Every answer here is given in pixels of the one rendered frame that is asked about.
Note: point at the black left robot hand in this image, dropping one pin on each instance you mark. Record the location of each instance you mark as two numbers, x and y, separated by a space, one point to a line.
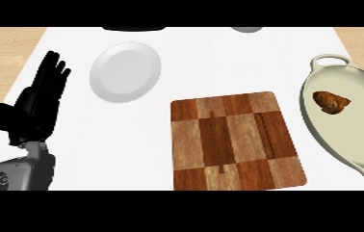
40 107

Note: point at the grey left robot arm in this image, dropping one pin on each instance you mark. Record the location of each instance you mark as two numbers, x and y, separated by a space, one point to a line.
25 170

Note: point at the checkered wooden cutting board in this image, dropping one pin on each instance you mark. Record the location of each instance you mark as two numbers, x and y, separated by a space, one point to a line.
234 141

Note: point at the brown croissant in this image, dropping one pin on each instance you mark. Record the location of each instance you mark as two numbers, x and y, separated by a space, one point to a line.
330 102

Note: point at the white oval plate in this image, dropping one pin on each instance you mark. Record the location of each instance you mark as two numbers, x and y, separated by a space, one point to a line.
126 72

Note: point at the black object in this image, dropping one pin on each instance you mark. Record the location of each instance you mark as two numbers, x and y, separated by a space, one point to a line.
133 28

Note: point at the grey round object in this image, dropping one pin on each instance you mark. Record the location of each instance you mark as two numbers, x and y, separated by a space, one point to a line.
246 29

